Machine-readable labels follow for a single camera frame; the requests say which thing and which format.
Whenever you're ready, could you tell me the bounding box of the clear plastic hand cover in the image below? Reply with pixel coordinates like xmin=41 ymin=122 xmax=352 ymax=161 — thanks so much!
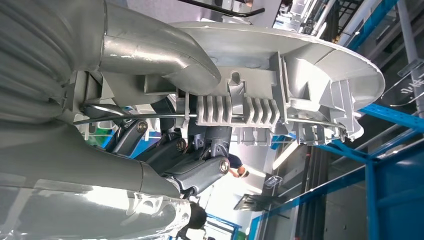
xmin=0 ymin=178 xmax=193 ymax=240

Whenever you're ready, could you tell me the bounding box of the blue metal shelf rack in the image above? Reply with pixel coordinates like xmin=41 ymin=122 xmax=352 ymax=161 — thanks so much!
xmin=248 ymin=0 xmax=424 ymax=240

